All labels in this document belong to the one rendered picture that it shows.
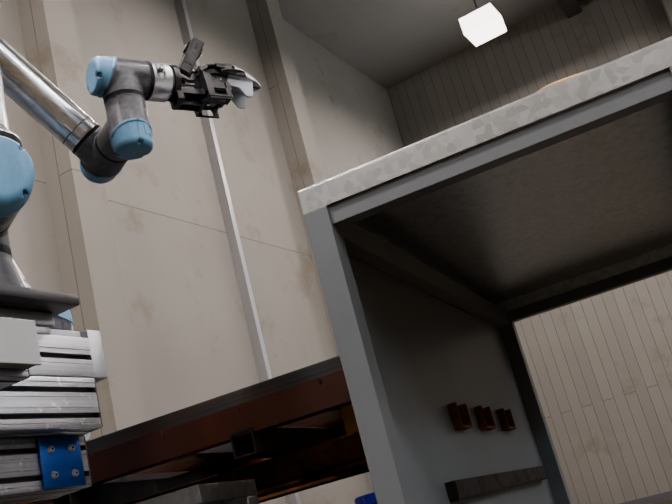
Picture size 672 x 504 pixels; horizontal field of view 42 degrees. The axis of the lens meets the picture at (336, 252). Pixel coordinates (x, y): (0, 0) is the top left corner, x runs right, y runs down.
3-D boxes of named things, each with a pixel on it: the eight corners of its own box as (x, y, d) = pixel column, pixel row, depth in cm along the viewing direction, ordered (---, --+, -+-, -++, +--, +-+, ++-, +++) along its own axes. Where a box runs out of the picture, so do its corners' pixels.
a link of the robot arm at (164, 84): (136, 78, 173) (150, 50, 167) (157, 80, 175) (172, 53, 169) (144, 108, 170) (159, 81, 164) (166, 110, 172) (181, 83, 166)
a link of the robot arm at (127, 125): (140, 170, 168) (130, 120, 172) (162, 142, 160) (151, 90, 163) (100, 169, 164) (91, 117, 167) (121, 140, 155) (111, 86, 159)
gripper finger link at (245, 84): (265, 104, 182) (226, 101, 177) (258, 82, 184) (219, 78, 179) (272, 95, 180) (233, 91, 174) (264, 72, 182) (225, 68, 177)
